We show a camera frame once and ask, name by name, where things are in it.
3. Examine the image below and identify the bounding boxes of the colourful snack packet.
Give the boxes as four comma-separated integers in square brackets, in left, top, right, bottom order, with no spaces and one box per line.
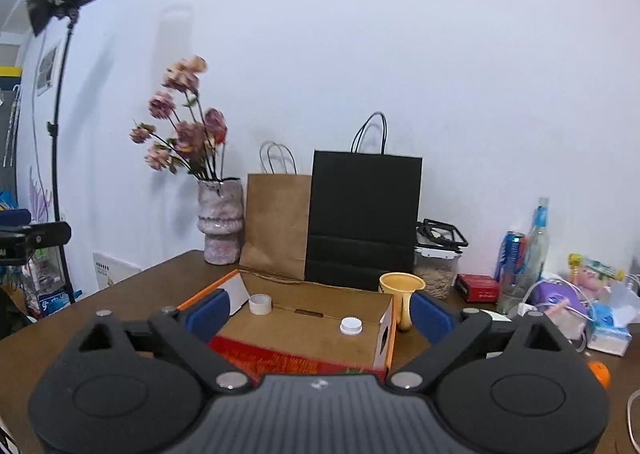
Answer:
[567,253,626,292]

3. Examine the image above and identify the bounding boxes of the clear food container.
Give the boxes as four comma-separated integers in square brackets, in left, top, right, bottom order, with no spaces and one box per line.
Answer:
[412,219,469,300]

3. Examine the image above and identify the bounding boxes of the dried pink flowers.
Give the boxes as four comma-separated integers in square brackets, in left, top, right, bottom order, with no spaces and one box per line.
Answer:
[129,55,228,182]

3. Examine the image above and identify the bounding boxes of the orange fruit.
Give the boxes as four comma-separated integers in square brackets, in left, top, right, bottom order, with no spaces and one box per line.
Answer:
[587,361,611,389]

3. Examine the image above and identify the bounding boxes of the white purple box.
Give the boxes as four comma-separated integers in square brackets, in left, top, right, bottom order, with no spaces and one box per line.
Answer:
[522,274,591,352]

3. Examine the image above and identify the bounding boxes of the white tape roll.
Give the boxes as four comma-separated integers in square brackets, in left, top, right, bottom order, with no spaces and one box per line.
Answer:
[248,293,272,316]

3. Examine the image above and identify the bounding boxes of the white ribbed cap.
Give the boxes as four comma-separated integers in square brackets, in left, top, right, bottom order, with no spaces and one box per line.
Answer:
[340,316,363,336]

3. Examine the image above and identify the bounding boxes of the small red box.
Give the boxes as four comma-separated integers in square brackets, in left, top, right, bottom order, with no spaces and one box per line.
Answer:
[454,274,499,303]

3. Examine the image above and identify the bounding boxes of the black paper bag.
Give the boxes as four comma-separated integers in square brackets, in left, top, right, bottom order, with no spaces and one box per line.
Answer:
[305,111,422,291]

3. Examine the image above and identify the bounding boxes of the clear glass bottle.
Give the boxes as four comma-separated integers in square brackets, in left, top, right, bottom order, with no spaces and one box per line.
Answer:
[497,197,550,314]

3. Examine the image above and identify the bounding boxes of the blue soda can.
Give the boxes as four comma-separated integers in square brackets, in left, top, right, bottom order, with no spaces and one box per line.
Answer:
[495,231,526,285]

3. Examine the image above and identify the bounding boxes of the brown paper bag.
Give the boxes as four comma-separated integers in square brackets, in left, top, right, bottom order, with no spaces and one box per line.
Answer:
[240,141,311,281]

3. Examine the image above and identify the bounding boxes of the red cardboard box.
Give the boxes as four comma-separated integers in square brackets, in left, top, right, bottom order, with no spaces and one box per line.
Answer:
[178,270,396,380]

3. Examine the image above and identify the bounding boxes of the white charging cable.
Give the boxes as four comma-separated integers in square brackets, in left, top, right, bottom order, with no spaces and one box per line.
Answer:
[625,388,640,452]

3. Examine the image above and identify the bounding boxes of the blue tissue pack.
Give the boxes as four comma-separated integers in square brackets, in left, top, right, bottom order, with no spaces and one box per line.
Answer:
[586,302,632,358]

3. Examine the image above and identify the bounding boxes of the pink ceramic vase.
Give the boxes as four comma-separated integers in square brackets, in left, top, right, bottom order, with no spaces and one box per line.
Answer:
[198,177,244,265]

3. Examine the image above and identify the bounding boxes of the yellow mug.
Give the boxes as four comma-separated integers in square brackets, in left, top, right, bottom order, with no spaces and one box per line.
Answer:
[378,272,425,331]

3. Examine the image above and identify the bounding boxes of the black light stand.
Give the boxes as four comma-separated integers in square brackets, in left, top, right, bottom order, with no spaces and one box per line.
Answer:
[45,7,82,305]

